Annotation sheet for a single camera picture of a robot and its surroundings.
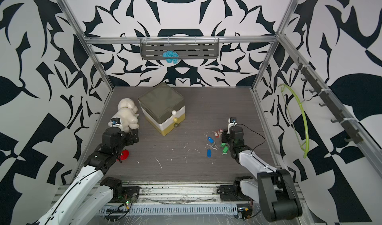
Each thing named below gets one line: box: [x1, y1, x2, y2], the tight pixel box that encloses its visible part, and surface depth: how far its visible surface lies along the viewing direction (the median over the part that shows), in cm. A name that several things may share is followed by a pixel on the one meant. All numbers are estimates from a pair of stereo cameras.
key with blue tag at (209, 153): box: [206, 148, 212, 159], surface depth 91 cm
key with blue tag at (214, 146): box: [207, 136, 219, 150], surface depth 93 cm
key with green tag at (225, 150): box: [221, 145, 230, 156], surface depth 91 cm
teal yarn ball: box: [162, 49, 180, 65], surface depth 93 cm
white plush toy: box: [107, 98, 140, 132], surface depth 96 cm
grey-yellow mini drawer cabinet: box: [138, 82, 186, 136], surface depth 89 cm
